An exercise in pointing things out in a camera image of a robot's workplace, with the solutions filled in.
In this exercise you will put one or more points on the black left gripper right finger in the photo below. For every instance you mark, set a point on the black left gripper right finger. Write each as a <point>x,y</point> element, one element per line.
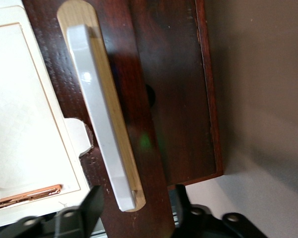
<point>213,228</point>

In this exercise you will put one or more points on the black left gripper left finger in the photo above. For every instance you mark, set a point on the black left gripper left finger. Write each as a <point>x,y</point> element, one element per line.
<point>52,226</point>

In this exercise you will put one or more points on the dark brown wooden cabinet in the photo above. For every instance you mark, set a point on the dark brown wooden cabinet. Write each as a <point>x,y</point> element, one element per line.
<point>214,124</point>

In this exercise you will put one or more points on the cream white box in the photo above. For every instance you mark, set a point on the cream white box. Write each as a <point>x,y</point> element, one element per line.
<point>15,99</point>

